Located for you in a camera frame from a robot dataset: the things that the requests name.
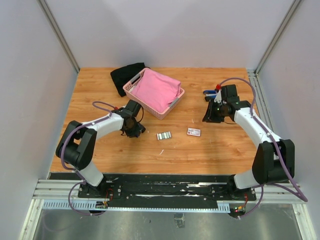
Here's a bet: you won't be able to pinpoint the black folded cloth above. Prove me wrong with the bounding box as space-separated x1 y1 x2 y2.
110 62 146 97

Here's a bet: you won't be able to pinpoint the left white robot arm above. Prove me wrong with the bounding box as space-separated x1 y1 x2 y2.
55 100 146 198

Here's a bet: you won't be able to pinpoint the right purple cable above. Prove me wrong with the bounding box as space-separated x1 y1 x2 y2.
219 77 308 218

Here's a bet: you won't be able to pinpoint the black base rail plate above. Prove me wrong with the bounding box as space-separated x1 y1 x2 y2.
50 173 257 211

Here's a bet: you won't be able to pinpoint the pink folded cloth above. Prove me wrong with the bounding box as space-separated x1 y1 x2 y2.
131 68 181 113

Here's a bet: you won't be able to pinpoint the silver staple strips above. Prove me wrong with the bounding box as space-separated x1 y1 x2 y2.
156 131 172 141

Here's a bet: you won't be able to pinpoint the red staple box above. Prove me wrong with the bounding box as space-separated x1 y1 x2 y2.
186 127 201 137

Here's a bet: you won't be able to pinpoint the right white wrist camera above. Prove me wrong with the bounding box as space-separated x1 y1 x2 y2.
213 84 222 104

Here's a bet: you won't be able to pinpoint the pink plastic basket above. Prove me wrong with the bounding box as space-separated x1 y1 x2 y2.
123 67 185 120

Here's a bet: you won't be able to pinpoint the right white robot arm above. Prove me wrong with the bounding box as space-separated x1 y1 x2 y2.
202 84 295 200

